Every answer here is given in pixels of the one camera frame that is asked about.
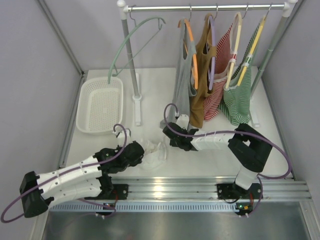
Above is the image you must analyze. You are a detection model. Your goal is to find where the white tank top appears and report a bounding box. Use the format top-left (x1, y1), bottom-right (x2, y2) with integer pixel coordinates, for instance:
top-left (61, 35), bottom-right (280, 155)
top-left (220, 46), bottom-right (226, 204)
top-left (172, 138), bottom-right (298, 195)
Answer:
top-left (138, 138), bottom-right (168, 171)

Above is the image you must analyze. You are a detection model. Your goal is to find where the green plastic hanger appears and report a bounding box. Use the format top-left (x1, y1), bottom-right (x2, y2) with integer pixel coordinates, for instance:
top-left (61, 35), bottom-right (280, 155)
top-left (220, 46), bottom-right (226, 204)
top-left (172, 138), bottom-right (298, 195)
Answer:
top-left (107, 13), bottom-right (166, 84)

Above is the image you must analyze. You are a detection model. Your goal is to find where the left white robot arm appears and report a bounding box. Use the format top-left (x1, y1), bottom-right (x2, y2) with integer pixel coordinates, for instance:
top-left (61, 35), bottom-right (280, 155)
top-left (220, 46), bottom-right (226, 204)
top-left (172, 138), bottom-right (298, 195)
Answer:
top-left (19, 141), bottom-right (145, 218)

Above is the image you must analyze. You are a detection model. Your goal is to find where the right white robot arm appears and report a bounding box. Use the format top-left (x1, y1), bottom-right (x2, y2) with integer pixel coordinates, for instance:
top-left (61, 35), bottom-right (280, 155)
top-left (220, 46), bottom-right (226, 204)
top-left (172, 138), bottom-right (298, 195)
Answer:
top-left (162, 122), bottom-right (273, 203)

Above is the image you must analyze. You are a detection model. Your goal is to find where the grey tank top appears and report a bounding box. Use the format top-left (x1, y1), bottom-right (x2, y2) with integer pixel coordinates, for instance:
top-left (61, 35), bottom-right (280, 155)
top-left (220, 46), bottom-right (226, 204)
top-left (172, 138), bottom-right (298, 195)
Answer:
top-left (172, 26), bottom-right (197, 116)

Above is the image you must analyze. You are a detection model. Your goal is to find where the green striped tank top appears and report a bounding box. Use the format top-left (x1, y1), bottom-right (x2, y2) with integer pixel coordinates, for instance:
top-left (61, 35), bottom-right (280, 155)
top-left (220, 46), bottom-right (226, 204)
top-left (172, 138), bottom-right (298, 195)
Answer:
top-left (219, 17), bottom-right (263, 126)

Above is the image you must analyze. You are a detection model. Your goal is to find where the purple hanger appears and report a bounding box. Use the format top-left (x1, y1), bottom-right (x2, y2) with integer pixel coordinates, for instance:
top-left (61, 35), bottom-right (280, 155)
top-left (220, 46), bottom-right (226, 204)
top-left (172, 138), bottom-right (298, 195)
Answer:
top-left (207, 15), bottom-right (217, 91)

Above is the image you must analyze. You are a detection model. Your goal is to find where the orange hanger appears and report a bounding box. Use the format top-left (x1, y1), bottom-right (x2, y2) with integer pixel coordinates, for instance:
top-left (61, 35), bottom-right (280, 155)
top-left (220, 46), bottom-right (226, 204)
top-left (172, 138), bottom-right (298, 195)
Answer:
top-left (178, 18), bottom-right (199, 90)

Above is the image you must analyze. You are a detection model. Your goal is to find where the brown tank top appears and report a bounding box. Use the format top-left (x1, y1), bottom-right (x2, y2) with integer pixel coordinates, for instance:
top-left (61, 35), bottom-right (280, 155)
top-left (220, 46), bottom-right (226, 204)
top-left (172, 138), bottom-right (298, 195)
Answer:
top-left (189, 13), bottom-right (217, 129)

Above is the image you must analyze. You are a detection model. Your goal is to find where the red striped tank top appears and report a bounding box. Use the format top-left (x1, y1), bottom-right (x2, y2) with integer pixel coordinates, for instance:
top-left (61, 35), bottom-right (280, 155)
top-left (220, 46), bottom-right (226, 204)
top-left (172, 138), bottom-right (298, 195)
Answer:
top-left (203, 23), bottom-right (234, 121)

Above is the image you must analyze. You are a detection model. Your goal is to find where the yellow wooden hanger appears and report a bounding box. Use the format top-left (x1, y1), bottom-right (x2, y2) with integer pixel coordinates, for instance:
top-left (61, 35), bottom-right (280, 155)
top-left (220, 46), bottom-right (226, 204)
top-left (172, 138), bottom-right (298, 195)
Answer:
top-left (237, 15), bottom-right (267, 87)

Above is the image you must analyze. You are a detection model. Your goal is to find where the cream wooden hanger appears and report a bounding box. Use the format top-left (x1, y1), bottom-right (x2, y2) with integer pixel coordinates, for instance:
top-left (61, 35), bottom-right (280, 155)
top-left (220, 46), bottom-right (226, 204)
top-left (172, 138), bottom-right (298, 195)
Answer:
top-left (224, 12), bottom-right (243, 89)

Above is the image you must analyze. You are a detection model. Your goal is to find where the white perforated basket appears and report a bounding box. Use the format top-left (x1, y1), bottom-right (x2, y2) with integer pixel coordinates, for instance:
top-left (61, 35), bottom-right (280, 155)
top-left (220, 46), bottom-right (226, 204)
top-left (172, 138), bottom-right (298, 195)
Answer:
top-left (75, 76), bottom-right (124, 135)

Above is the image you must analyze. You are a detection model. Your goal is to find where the white clothes rack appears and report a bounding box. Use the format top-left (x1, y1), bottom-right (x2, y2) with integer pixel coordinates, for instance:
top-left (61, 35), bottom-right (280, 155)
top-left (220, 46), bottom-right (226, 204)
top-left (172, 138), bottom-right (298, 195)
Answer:
top-left (117, 0), bottom-right (301, 126)

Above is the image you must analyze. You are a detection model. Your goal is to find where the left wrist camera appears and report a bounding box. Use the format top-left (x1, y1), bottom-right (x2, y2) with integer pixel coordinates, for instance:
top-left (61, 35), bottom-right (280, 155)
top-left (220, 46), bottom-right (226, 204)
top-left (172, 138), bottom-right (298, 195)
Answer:
top-left (113, 128), bottom-right (133, 148)

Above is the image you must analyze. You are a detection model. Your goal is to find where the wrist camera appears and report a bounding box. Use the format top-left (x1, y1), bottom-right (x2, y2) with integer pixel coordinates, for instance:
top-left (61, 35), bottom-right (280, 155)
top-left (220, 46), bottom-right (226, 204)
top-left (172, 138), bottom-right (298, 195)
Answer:
top-left (113, 128), bottom-right (133, 148)
top-left (175, 114), bottom-right (190, 130)

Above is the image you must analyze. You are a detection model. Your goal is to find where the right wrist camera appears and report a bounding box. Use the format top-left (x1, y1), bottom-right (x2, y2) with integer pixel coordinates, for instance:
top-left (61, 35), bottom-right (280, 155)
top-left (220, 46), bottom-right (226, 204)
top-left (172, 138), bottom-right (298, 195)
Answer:
top-left (175, 114), bottom-right (190, 130)

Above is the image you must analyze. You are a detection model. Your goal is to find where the white slotted cable duct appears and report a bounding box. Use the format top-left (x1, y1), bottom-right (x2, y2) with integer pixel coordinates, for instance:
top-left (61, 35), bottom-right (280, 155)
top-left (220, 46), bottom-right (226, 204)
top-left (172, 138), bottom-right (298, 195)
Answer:
top-left (50, 201), bottom-right (253, 213)

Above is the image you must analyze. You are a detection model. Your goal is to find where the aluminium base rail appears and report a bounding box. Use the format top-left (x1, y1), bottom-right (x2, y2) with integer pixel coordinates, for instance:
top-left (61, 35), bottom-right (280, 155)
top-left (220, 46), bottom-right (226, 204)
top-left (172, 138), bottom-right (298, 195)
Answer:
top-left (112, 176), bottom-right (312, 202)

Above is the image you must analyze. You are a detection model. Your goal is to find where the aluminium frame post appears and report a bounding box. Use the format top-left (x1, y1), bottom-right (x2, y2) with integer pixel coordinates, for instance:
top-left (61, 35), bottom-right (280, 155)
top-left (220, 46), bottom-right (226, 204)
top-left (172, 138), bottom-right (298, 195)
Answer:
top-left (34, 0), bottom-right (85, 76)

